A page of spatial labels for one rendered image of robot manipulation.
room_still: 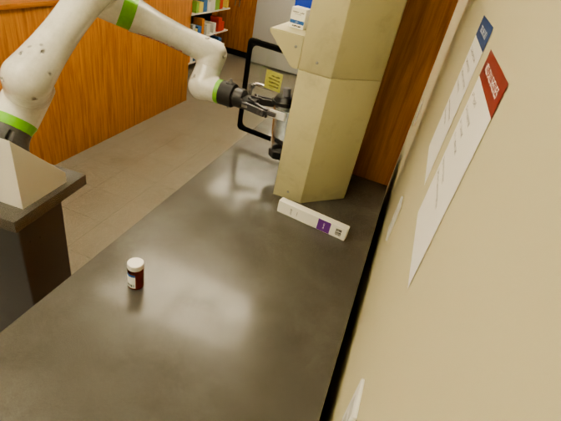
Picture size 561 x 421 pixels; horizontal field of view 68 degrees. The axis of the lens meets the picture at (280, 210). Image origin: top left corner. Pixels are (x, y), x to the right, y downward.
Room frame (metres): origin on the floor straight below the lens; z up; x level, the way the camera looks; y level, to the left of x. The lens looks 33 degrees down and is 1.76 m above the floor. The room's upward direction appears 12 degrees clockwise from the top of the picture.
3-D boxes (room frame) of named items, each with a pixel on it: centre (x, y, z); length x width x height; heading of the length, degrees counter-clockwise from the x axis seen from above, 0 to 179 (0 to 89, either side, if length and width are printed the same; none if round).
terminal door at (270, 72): (1.70, 0.13, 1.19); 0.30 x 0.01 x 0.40; 70
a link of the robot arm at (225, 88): (1.55, 0.29, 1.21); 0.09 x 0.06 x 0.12; 167
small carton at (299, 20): (1.46, 0.07, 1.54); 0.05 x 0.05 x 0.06; 74
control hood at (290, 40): (1.51, 0.06, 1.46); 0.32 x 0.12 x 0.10; 167
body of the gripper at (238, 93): (1.54, 0.22, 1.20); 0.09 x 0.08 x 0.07; 77
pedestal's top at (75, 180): (1.06, 0.87, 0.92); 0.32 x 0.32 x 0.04; 82
